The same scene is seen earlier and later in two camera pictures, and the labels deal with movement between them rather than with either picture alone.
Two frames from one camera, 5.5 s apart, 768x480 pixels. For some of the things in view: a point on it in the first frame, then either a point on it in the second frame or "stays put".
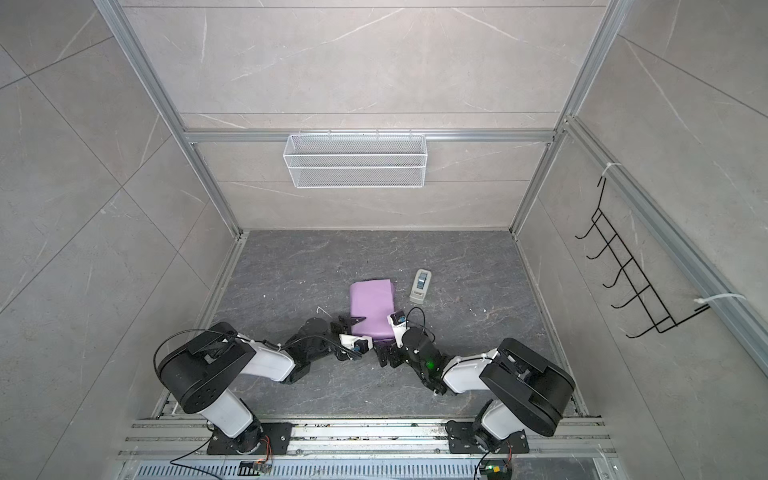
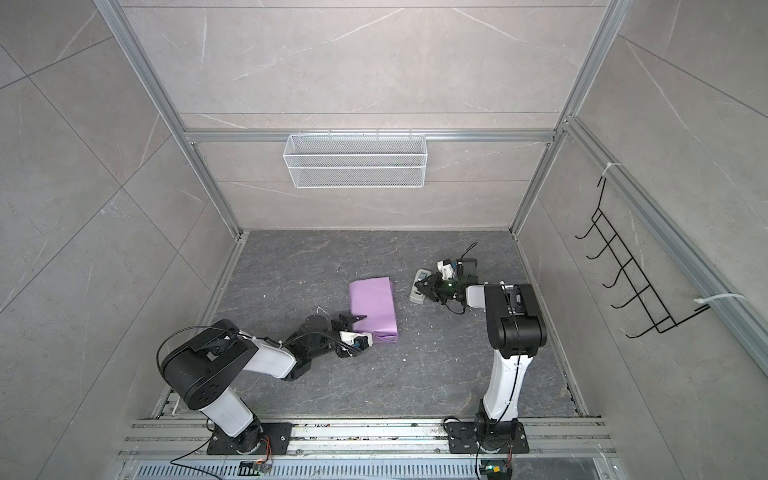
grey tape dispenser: [421, 286] stays put
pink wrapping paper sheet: [372, 299] stays put
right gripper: [382, 353] -> [432, 290]
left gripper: [345, 326] stays put
